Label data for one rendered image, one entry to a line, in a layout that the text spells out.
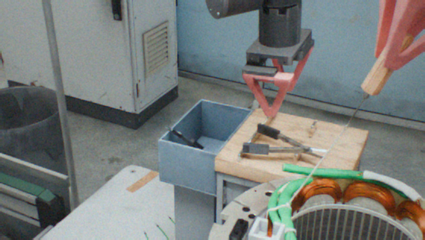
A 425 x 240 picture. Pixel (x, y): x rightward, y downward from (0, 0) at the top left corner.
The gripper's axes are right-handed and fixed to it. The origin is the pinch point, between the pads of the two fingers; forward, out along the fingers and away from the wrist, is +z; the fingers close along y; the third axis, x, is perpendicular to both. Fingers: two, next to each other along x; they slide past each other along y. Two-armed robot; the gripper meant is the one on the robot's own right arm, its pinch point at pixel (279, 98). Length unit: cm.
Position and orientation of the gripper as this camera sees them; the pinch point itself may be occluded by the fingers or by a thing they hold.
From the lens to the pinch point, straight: 79.4
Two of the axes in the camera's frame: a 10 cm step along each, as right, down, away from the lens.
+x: 9.0, 1.6, -4.1
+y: -4.3, 4.9, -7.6
